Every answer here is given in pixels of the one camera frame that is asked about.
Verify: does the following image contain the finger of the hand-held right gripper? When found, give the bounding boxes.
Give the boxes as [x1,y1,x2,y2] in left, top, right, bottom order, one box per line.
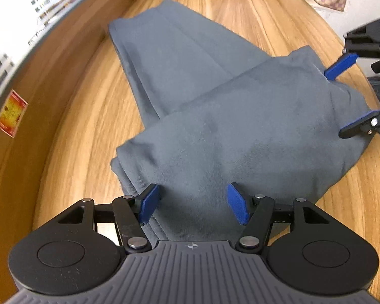
[338,109,380,139]
[324,19,380,82]

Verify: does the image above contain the red and yellow sticker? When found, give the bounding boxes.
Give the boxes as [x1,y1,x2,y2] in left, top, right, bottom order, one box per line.
[0,90,29,139]

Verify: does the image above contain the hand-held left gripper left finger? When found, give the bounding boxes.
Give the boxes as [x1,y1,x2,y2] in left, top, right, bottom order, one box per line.
[57,184,161,253]

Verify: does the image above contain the grey pants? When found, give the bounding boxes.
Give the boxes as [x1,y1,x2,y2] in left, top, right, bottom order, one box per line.
[108,0,373,244]

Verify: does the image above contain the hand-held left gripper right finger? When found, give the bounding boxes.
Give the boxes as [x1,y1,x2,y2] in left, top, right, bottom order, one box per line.
[227,182,334,254]

